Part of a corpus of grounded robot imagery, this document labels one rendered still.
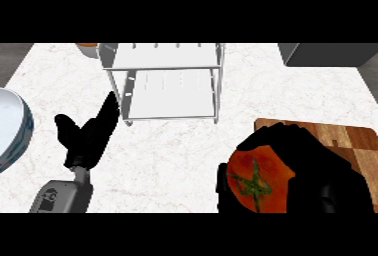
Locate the red tomato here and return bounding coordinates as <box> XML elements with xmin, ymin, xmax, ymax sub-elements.
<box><xmin>224</xmin><ymin>144</ymin><xmax>297</xmax><ymax>214</ymax></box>

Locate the orange-topped grey cup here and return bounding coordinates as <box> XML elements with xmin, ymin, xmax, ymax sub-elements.
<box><xmin>74</xmin><ymin>43</ymin><xmax>102</xmax><ymax>60</ymax></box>

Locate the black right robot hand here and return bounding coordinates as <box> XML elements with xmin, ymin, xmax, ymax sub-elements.
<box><xmin>215</xmin><ymin>122</ymin><xmax>378</xmax><ymax>214</ymax></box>

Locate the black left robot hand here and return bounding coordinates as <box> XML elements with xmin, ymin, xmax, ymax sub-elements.
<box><xmin>53</xmin><ymin>90</ymin><xmax>121</xmax><ymax>171</ymax></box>

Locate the white bowl with blue rim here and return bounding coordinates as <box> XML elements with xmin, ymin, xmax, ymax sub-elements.
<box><xmin>0</xmin><ymin>87</ymin><xmax>35</xmax><ymax>174</ymax></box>

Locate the dark grey appliance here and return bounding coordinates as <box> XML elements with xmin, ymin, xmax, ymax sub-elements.
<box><xmin>276</xmin><ymin>43</ymin><xmax>378</xmax><ymax>68</ymax></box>

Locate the wooden cutting board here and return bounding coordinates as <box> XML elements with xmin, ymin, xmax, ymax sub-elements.
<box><xmin>252</xmin><ymin>117</ymin><xmax>378</xmax><ymax>214</ymax></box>

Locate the white tiered wire basket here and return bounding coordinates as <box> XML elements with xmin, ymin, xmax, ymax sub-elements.
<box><xmin>97</xmin><ymin>43</ymin><xmax>227</xmax><ymax>127</ymax></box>

